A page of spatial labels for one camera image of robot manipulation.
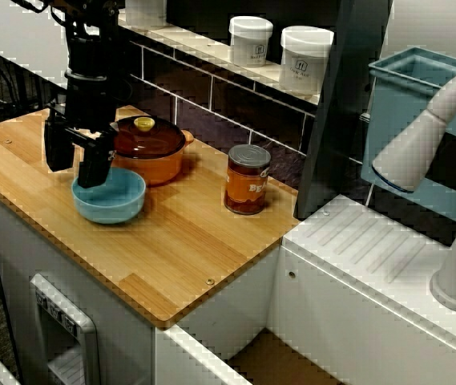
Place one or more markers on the grey toy faucet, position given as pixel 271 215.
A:
pixel 408 156

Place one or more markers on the dark grey upright panel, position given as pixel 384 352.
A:
pixel 344 100

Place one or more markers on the grey dispenser panel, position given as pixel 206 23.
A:
pixel 89 345

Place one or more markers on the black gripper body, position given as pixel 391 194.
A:
pixel 89 104

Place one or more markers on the brown glass lid yellow knob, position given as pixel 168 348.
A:
pixel 151 144

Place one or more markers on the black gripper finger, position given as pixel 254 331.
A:
pixel 95 164
pixel 59 148

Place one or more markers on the dark tiled backsplash with ledge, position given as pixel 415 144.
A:
pixel 259 120

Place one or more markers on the white plastic lidded jar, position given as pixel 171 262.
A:
pixel 250 44
pixel 305 60

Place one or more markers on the light blue bowl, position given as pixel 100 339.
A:
pixel 111 208

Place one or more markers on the white sink unit with drainboard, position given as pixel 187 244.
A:
pixel 352 248

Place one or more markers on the teal plastic bin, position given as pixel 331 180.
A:
pixel 396 104

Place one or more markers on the white toy kitchen cabinet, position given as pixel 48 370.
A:
pixel 11 248

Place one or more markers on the orange beans can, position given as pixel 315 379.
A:
pixel 247 184

